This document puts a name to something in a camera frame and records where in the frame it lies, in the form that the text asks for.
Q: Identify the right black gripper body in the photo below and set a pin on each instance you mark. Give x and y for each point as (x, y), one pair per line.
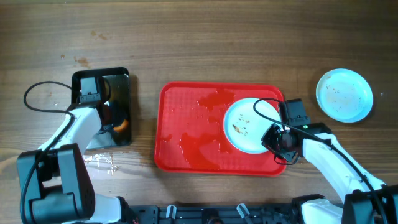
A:
(273, 140)

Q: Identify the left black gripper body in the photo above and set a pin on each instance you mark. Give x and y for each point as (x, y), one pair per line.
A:
(109, 116)

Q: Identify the light blue plate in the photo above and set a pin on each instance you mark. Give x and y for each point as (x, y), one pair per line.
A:
(344, 95)
(245, 123)

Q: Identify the orange green scrub sponge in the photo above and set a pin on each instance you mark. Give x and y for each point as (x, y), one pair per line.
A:
(122, 127)

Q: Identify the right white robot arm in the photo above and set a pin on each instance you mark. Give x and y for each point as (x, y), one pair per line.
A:
(365, 198)

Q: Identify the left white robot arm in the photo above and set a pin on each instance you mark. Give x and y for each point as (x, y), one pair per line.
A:
(54, 181)

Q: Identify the red plastic tray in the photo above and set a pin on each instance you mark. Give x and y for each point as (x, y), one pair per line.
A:
(190, 136)

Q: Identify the black water basin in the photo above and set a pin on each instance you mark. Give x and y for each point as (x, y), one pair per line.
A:
(121, 93)

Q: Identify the black mounting rail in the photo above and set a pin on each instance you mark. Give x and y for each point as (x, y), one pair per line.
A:
(269, 213)

